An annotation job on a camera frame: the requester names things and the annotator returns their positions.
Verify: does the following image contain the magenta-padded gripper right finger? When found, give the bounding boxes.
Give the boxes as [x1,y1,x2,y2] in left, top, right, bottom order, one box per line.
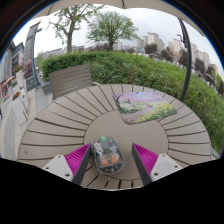
[131,142,184,186]

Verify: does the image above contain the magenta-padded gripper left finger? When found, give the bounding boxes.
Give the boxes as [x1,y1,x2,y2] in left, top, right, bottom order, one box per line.
[41,142,92,186]

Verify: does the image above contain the transparent grey computer mouse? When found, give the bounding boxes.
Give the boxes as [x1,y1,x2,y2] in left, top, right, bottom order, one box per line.
[90,135,125,176]

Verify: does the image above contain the floral print mouse pad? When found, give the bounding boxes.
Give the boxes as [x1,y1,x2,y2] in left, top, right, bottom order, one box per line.
[112,91,179,126]

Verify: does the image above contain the white planter box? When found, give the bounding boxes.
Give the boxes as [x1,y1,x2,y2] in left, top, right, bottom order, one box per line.
[11,87,31,127]

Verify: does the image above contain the brown slatted chair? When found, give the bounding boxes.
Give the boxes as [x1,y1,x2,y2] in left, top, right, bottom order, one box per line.
[48,63,95,101]

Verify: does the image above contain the dark curved umbrella pole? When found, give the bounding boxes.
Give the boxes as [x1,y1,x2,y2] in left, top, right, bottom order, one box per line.
[177,18,194,103]

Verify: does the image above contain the dark grey pillar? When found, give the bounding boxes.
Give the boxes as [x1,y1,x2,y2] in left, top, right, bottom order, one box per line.
[22,21,43,92]

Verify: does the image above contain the group of pale high-rise buildings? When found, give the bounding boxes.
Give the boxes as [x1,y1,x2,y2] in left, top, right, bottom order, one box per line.
[133,31,220,76]

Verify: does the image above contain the thin-crowned tree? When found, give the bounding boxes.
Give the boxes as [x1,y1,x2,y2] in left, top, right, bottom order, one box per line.
[49,3,105,55]

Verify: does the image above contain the round dense-crowned tree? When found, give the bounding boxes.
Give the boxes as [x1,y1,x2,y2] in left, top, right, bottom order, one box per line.
[86,11,140,51]

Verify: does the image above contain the beige umbrella canopy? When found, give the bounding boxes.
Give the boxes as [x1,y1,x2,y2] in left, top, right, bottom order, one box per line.
[32,0,205,36]

